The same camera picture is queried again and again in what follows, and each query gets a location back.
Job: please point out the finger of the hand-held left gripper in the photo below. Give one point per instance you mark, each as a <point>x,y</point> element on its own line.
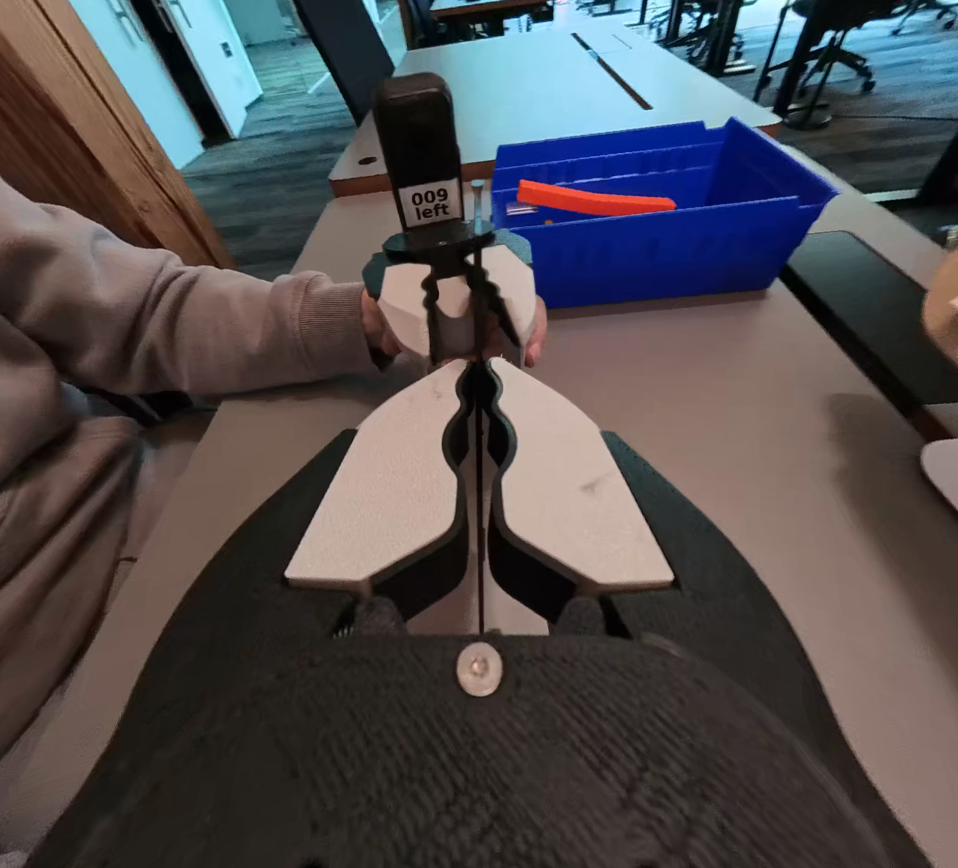
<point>404,307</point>
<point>516,292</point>

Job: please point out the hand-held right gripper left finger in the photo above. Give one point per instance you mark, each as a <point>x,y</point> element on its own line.
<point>382,501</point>

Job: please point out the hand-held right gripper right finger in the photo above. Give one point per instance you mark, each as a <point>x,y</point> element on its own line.
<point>576,501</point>

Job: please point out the thin black plate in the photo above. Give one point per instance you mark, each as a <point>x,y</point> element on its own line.
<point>477,569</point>

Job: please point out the blue plastic bin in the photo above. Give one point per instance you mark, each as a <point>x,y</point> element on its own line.
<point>673,262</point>

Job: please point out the person's left forearm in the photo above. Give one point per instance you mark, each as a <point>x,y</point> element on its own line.
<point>187,329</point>

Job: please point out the grey desk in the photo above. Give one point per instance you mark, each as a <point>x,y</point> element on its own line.
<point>711,434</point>

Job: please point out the person's left hand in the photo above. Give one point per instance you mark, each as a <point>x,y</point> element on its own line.
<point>374,333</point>

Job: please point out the orange segmented bar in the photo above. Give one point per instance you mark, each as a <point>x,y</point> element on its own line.
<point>591,200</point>

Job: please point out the person's grey hoodie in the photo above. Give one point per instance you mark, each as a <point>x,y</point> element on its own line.
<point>52,546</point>

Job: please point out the wooden document stand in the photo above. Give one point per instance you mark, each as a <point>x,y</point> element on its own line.
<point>944,471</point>

